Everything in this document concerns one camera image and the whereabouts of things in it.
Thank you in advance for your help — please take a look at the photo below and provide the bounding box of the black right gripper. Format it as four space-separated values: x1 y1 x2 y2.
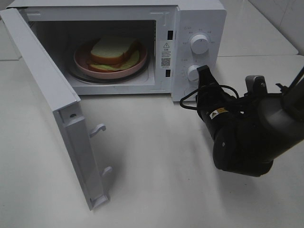
196 65 235 139

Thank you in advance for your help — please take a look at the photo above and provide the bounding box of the round door release button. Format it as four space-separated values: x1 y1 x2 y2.
184 87 196 99

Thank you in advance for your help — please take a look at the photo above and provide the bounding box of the white microwave knob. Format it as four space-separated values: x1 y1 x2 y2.
187 65 199 82
190 33 209 55

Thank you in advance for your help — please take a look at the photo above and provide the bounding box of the sandwich with lettuce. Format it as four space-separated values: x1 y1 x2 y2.
86 36 141 73

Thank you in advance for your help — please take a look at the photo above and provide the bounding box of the pink round plate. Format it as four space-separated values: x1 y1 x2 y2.
74 40 148 80

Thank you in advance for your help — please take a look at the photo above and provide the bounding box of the white microwave door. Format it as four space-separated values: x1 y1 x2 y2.
0 8 112 210

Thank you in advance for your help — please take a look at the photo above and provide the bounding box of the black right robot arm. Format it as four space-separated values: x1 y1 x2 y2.
196 66 304 177

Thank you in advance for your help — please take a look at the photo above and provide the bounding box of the white warning label sticker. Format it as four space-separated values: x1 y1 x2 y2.
159 40 174 69

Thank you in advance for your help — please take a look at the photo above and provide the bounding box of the white microwave oven body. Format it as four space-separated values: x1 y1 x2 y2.
6 0 226 101

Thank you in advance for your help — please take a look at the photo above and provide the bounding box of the glass microwave turntable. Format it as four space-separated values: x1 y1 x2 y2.
65 58 154 84

